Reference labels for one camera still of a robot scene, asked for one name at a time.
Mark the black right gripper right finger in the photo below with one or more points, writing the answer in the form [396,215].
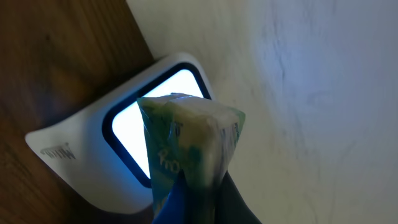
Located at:
[230,206]

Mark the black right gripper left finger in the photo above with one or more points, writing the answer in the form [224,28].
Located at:
[173,211]

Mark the small green tissue packet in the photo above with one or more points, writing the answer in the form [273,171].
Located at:
[193,135]

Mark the white barcode scanner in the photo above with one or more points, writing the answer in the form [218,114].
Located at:
[100,151]

